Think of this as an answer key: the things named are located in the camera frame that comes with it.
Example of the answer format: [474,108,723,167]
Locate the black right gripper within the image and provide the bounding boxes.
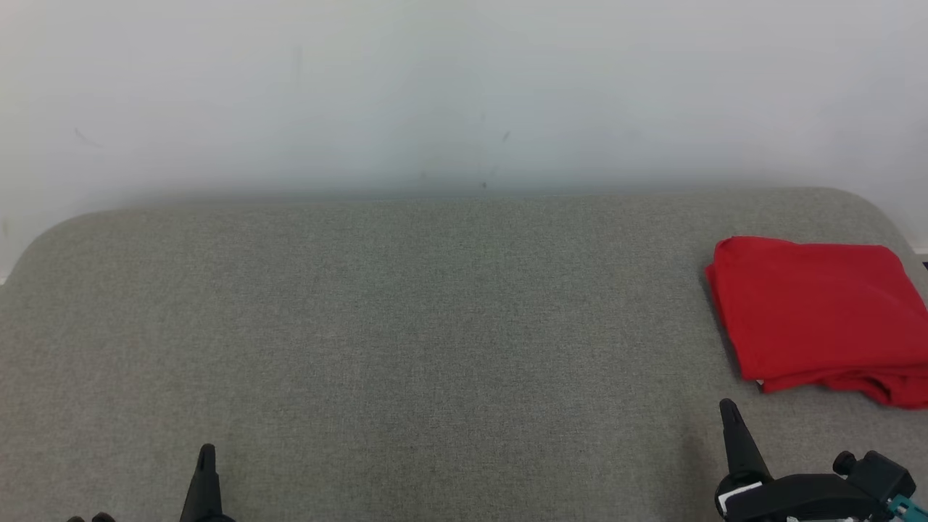
[713,397,879,522]

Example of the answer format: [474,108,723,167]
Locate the grey fabric sofa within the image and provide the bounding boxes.
[0,187,928,522]

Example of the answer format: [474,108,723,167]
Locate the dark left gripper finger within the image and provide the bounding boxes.
[179,443,236,522]

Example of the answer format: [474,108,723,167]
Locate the red basketball jersey white sleeves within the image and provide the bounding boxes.
[705,236,928,396]

